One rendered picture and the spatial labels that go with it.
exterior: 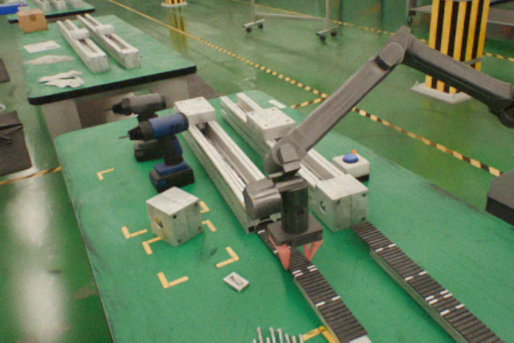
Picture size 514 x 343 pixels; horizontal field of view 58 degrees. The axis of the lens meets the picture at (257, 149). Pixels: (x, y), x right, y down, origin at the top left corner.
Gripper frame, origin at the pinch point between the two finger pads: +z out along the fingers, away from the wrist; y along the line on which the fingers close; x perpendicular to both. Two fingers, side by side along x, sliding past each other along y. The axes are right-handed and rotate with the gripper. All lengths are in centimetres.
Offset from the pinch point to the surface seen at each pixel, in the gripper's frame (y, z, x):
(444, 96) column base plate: -246, 75, -225
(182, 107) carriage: 5, -10, -84
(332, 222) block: -14.1, 0.2, -9.4
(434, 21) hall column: -250, 15, -250
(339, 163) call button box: -28.0, -3.2, -30.0
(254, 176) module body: -2.2, -5.5, -30.5
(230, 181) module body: 4.6, -5.5, -30.5
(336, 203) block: -15.1, -5.0, -9.4
